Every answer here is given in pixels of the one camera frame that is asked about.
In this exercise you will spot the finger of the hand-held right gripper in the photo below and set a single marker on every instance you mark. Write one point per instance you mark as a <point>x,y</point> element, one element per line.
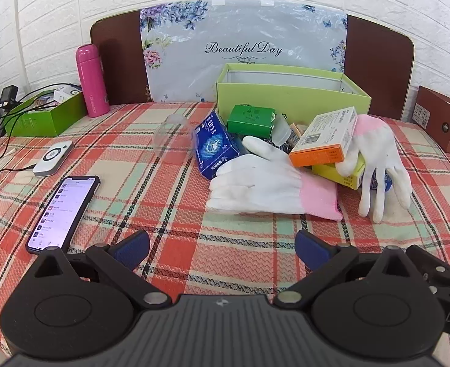
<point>438,269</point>

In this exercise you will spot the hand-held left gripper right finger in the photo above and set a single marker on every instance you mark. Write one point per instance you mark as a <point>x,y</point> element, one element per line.
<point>312,250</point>

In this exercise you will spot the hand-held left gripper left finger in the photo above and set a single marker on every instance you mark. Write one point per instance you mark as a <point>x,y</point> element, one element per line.
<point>133,246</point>

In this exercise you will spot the yellow medicine box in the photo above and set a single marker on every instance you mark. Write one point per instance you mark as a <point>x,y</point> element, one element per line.
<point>347,176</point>

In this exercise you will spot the blue medicine box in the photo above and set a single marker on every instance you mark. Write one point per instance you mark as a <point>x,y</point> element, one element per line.
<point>382,183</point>

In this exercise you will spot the clear plastic cup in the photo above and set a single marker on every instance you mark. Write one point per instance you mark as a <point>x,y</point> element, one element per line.
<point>171,137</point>

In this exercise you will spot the small tan box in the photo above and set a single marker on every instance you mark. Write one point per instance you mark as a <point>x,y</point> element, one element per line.
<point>296,132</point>

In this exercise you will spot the blue mask box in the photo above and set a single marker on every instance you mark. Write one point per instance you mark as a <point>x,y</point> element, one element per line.
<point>213,149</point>

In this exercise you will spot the small green box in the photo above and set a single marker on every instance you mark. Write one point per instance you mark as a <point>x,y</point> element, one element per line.
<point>249,120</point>

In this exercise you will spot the light green cardboard box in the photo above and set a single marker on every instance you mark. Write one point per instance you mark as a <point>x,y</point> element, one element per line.
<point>247,95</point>

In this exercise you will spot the plaid cloth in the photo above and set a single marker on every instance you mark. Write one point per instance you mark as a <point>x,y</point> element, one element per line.
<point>171,206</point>

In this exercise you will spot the black smartphone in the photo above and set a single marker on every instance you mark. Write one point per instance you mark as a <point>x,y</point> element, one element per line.
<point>62,214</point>

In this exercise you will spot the white glove pink cuff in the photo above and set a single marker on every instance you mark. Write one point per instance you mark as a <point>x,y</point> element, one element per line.
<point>255,187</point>
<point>377,141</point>

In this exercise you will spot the orange white medicine box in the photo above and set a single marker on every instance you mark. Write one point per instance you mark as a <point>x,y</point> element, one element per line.
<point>324,133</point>

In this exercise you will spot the white power bank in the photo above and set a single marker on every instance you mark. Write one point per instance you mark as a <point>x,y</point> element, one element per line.
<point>53,158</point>

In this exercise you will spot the translucent plastic container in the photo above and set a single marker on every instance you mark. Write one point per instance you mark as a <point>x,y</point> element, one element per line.
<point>281,132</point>

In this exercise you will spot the brown cardboard box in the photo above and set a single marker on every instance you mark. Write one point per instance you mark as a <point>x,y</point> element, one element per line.
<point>438,122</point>

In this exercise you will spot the dark green box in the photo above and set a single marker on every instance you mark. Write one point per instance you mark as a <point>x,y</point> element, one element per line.
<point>45,122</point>

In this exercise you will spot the small white box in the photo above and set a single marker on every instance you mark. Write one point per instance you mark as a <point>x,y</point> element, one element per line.
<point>66,93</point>

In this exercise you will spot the pink thermos bottle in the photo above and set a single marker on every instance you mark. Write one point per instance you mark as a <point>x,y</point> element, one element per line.
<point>91,80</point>

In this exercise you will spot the black charger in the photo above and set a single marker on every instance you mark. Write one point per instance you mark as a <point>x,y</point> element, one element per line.
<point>8,97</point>

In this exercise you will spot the floral Beautiful Day board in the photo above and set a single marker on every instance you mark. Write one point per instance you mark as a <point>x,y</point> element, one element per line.
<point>377,65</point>

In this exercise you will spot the floral plastic bag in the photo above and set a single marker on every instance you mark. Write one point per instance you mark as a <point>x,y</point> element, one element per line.
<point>247,30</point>

